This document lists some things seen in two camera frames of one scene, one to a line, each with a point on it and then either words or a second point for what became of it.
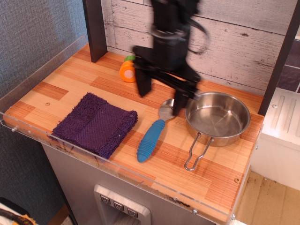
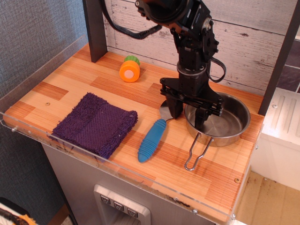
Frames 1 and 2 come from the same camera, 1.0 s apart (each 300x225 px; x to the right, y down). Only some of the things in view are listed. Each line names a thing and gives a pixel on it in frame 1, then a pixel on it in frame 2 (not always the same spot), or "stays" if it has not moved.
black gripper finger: x=144 y=81 to x=176 y=107
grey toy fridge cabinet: x=97 y=192 stays
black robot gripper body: x=168 y=60 to x=193 y=87
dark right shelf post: x=280 y=59 stays
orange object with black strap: x=17 y=219 stays
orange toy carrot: x=127 y=70 stays
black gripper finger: x=181 y=100 to x=202 y=115
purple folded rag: x=93 y=125 stays
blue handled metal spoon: x=150 y=138 stays
